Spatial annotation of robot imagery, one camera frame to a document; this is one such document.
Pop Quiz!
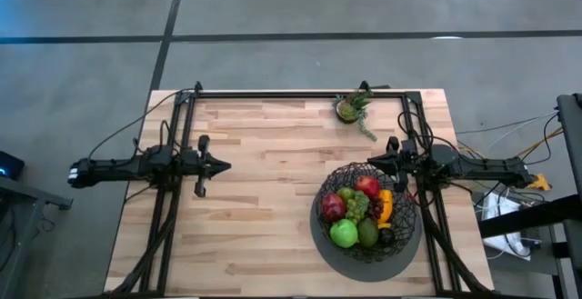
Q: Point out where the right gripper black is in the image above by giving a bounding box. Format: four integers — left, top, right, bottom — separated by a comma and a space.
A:
366, 135, 422, 194

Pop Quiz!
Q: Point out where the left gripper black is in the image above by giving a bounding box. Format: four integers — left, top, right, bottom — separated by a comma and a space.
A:
179, 134, 233, 199

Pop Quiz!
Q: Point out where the red pomegranate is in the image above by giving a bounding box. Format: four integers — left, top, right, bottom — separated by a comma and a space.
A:
355, 174, 382, 200

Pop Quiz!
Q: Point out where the red grape bunch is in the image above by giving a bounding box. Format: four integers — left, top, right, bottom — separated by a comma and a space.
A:
366, 197, 386, 222

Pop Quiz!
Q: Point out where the green grape bunch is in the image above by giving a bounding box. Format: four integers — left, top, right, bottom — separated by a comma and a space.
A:
345, 190, 372, 225

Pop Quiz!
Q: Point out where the green pear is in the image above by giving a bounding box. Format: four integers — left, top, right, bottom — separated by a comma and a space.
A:
336, 186, 356, 204

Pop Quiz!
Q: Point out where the black wire mesh basket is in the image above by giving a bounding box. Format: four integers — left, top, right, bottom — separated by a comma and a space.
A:
315, 161, 417, 264

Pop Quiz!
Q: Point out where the dark red apple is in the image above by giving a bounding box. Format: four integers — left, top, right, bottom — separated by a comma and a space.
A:
321, 192, 347, 223

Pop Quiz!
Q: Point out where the green avocado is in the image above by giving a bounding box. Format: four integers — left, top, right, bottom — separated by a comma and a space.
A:
356, 216, 380, 249

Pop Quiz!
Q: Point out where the dark purple plum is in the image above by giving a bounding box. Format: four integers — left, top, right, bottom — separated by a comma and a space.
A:
377, 227, 396, 247

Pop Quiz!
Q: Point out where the bright green apple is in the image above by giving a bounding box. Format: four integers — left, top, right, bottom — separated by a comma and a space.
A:
329, 218, 359, 249

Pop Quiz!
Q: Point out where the white box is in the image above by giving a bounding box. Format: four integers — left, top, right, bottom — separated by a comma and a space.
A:
480, 191, 533, 262

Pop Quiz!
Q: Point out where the yellow power plug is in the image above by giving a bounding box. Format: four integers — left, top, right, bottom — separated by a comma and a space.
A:
529, 173, 554, 192

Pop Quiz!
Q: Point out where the black metal stand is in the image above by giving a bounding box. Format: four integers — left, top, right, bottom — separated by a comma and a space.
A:
477, 93, 582, 299

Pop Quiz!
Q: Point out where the grey side table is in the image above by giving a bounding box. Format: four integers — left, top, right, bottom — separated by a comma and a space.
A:
0, 175, 74, 299

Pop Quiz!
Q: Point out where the dark device with blue light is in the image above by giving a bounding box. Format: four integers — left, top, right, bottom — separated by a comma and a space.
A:
0, 150, 26, 182

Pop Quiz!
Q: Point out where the looped black arm cable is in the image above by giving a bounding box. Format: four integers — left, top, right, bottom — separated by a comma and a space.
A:
397, 110, 460, 154

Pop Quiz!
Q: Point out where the short black cable loop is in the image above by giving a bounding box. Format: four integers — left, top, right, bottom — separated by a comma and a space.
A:
157, 121, 177, 151

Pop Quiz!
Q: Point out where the long black arm cable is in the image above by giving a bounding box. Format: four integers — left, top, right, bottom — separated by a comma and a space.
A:
88, 87, 196, 159

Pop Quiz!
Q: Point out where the white cable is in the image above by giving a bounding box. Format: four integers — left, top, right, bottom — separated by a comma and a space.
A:
456, 111, 558, 135

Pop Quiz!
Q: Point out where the yellow cable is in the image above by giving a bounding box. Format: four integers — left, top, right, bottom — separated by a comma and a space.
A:
513, 128, 565, 160

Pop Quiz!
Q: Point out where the thin black floor cable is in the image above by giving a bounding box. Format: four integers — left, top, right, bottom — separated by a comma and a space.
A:
522, 114, 561, 167

